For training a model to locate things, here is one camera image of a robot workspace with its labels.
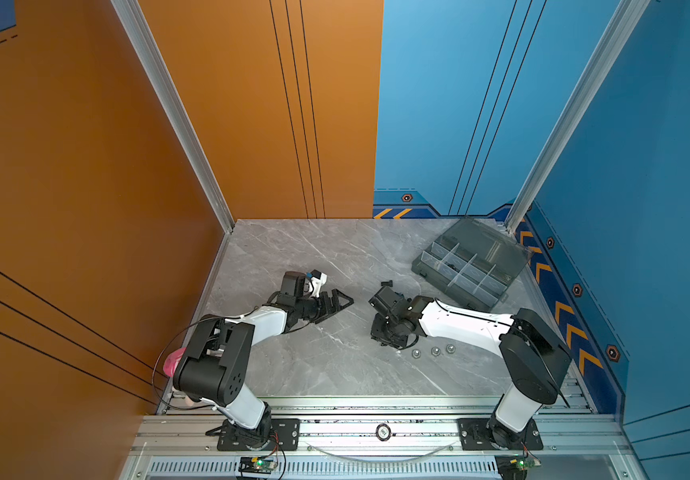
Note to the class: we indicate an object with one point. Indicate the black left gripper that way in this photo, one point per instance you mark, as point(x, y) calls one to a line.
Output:
point(335, 306)

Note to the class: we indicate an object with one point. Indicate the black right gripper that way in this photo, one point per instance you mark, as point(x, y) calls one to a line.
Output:
point(377, 319)

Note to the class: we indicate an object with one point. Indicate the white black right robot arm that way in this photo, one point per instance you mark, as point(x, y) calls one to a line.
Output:
point(536, 357)

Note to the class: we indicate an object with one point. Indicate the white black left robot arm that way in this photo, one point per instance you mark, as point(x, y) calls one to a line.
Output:
point(213, 367)

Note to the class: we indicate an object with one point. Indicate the clear grey compartment organizer box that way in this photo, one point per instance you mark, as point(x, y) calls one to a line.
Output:
point(474, 262)

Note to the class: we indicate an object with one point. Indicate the pink object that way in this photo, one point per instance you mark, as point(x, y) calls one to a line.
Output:
point(172, 361)

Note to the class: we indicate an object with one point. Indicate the green circuit board left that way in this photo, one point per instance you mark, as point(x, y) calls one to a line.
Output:
point(257, 466)

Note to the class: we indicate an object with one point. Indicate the green circuit board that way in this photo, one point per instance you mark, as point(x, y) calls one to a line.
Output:
point(257, 466)
point(516, 468)

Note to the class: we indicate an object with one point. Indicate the green circuit board right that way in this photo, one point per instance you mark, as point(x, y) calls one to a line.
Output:
point(516, 468)

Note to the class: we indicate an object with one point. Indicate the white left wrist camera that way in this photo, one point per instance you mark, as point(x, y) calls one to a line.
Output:
point(317, 280)

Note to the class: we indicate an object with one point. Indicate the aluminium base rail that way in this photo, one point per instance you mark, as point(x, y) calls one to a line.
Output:
point(381, 437)

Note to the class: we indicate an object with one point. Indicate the aluminium frame post left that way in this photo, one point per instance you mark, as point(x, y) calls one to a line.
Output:
point(137, 29)

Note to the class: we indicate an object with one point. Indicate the aluminium frame post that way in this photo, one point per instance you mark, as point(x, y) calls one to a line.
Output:
point(613, 40)
point(137, 29)

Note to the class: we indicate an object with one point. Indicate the aluminium frame post right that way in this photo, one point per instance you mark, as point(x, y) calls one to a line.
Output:
point(613, 40)

